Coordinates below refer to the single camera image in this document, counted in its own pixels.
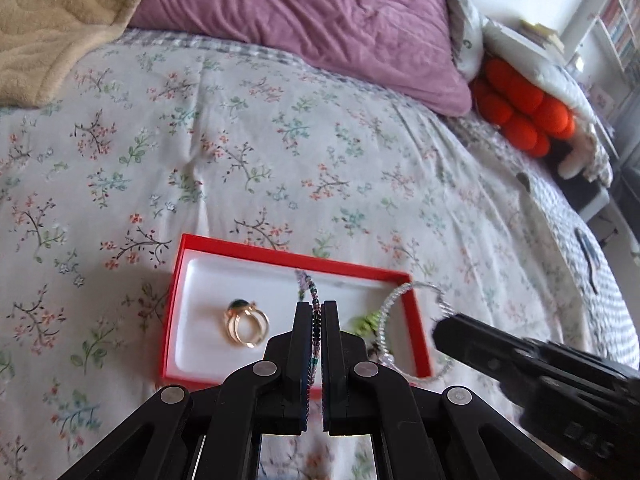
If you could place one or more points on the beige quilted blanket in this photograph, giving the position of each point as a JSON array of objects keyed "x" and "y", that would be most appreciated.
[{"x": 55, "y": 15}]

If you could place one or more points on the purple pillow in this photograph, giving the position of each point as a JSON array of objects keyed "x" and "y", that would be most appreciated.
[{"x": 310, "y": 10}]

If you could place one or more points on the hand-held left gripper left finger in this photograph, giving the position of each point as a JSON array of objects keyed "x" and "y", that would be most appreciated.
[{"x": 301, "y": 340}]

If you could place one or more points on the white printed pillow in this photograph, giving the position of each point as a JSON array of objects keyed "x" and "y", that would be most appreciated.
[{"x": 465, "y": 25}]

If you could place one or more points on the orange knotted cushion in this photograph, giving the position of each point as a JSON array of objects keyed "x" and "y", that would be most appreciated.
[{"x": 525, "y": 110}]

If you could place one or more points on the stack of books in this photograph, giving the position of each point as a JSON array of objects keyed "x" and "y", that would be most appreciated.
[{"x": 545, "y": 35}]

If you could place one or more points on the white bookshelf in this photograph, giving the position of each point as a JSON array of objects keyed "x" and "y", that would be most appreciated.
[{"x": 620, "y": 20}]

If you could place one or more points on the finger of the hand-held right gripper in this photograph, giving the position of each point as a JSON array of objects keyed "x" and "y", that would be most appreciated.
[{"x": 475, "y": 342}]

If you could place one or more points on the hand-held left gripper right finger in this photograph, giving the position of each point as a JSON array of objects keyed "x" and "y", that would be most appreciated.
[{"x": 331, "y": 340}]

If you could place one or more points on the red jewelry box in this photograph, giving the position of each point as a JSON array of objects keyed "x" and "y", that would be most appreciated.
[{"x": 205, "y": 310}]

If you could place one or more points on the floral bed sheet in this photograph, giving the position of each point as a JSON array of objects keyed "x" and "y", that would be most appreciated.
[{"x": 300, "y": 170}]

